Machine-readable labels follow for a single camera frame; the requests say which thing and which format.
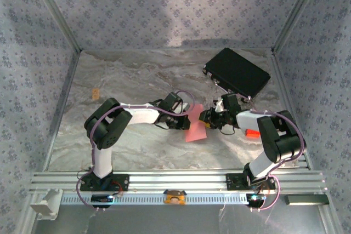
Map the black hard case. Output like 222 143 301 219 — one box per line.
202 47 271 105

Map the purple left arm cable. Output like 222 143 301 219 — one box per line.
76 90 196 212

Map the aluminium frame post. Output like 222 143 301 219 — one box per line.
271 0 327 54

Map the orange cartoon figure sticker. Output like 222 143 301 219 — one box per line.
163 189 186 206

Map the white plastic bracket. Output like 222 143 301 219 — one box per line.
29 189 63 221

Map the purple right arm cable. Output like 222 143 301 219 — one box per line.
235 93 307 213

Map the pink paper sheet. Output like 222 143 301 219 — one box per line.
185 104 207 143

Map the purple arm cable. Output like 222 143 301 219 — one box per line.
76 90 196 212
235 93 307 213

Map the small orange red object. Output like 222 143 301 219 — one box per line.
245 128 261 139

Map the small circuit board with light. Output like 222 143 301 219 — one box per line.
246 193 267 207
91 195 115 204

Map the aluminium table side rail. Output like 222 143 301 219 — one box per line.
42 50 82 173
270 52 313 170

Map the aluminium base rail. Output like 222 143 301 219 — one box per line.
29 170 329 194

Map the slotted grey cable duct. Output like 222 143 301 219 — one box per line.
59 192 249 206

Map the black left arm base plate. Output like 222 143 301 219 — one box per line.
79 173 130 192

